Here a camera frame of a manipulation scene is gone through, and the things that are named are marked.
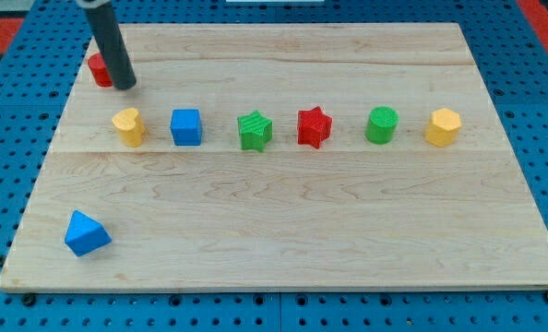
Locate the yellow heart block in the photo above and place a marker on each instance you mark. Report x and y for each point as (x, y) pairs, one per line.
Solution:
(129, 126)

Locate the blue triangle block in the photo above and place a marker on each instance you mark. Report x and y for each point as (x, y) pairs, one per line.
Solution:
(84, 234)

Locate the light wooden board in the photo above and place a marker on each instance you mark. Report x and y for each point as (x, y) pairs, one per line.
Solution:
(352, 216)

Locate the yellow hexagon block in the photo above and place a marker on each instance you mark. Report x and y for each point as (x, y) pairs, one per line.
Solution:
(443, 127)

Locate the blue cube block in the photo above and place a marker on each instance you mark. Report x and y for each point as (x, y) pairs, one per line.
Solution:
(186, 127)

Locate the green star block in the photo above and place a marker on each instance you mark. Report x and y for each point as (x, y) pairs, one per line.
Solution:
(255, 131)

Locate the green circle block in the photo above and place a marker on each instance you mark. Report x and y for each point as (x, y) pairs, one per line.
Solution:
(381, 125)

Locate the red circle block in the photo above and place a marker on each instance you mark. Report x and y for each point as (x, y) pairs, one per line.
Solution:
(99, 71)

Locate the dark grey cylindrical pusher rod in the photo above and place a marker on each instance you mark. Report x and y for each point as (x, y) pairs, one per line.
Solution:
(106, 32)

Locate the red star block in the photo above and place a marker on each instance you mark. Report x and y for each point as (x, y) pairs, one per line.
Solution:
(313, 127)

